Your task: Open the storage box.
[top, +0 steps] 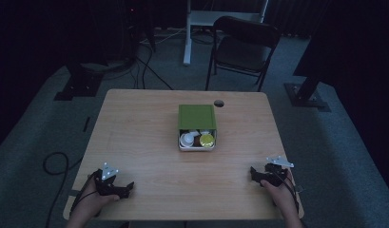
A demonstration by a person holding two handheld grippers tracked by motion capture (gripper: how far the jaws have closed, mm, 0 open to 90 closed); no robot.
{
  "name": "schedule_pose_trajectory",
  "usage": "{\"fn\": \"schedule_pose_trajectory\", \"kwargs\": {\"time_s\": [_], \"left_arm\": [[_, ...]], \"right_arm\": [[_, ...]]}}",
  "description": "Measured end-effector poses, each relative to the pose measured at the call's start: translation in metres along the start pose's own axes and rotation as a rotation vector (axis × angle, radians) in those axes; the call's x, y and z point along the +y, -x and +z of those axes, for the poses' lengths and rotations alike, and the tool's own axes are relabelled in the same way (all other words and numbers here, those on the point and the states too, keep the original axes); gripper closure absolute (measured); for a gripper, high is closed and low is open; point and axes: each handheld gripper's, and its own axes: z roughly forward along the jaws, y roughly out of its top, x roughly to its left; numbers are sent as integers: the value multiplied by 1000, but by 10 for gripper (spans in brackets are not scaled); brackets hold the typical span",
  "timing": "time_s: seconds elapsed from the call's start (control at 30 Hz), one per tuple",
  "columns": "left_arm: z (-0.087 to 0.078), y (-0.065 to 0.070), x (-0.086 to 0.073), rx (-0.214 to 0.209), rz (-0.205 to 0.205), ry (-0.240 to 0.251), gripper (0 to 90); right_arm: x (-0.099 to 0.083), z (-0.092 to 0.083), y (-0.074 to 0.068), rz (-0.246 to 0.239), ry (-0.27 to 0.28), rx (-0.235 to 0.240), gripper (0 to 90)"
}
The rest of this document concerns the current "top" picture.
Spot dark curtain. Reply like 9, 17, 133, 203
266, 0, 389, 96

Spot dark equipment rack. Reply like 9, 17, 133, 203
117, 0, 158, 63

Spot pile of coffee capsules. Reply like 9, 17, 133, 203
179, 128, 216, 149

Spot black floor cables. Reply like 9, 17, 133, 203
130, 42, 175, 91

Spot black stand with base plate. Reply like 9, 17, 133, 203
53, 61, 105, 102
283, 74, 332, 113

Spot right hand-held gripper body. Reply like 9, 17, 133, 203
259, 155, 296, 188

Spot black looped floor cable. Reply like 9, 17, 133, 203
42, 151, 85, 228

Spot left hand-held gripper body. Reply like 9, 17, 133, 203
92, 161, 124, 200

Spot right hand-held gripper black cable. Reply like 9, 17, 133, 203
271, 170, 301, 214

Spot person's right hand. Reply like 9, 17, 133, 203
260, 168, 297, 213

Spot white tray of capsules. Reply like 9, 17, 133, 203
177, 128, 218, 152

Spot white floor cable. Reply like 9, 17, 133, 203
139, 27, 187, 46

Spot left hand-held gripper black cable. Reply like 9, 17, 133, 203
69, 170, 101, 217

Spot hand-held gripper black cable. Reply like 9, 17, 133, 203
69, 170, 101, 217
271, 170, 301, 214

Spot black folding chair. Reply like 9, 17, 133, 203
204, 15, 282, 93

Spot green box sleeve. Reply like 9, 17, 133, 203
177, 104, 218, 131

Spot white desk frame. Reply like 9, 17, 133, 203
182, 0, 270, 67

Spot person's left hand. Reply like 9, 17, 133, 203
75, 177, 121, 217

